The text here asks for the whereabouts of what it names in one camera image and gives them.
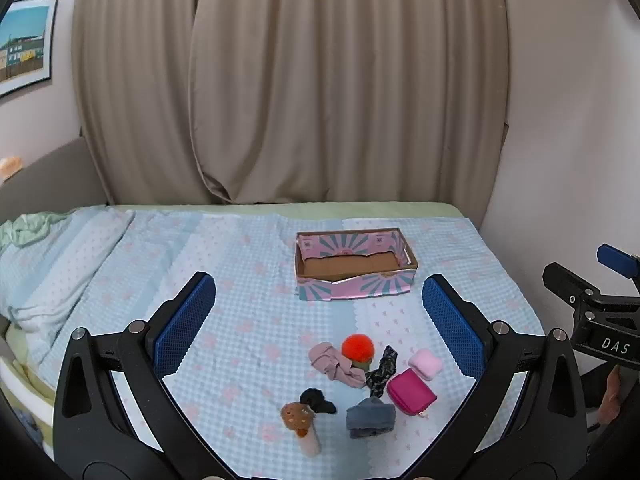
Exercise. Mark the magenta zip pouch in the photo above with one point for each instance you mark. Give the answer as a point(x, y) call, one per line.
point(410, 391)

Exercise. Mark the person's right hand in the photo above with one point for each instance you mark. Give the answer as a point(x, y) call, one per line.
point(611, 392)

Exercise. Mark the blue checkered blanket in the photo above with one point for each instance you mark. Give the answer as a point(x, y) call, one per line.
point(240, 270)

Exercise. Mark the orange fluffy pompom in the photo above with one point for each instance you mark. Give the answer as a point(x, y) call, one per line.
point(357, 347)

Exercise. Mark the pink fluffy pouch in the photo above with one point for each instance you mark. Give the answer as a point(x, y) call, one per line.
point(424, 364)

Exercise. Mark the beige curtain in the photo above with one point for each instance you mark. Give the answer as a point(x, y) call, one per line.
point(350, 85)
point(125, 85)

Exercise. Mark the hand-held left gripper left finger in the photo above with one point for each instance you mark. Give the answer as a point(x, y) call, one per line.
point(185, 325)

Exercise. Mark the orange plush item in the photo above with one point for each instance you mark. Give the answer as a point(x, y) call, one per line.
point(9, 166)

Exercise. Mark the brown plush toy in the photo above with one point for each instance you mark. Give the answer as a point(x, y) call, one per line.
point(300, 417)

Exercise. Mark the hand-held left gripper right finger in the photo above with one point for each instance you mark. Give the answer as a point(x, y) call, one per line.
point(452, 327)

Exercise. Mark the dark patterned scrunchie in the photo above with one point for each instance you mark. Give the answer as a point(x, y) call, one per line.
point(382, 370)

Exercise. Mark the patterned cardboard box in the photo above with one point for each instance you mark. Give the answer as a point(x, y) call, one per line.
point(350, 262)

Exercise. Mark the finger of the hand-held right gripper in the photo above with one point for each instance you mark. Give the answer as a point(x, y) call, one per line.
point(617, 260)
point(570, 282)

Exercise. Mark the dusty pink scrunchie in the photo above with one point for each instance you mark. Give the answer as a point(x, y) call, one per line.
point(330, 360)

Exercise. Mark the black scrunchie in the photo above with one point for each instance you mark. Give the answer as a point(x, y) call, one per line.
point(316, 399)

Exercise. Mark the grey-blue cloth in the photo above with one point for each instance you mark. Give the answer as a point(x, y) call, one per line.
point(371, 416)

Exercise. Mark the crumpled green cloth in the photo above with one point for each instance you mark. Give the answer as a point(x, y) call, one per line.
point(27, 227)

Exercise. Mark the framed wall picture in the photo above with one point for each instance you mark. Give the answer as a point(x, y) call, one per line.
point(25, 45)

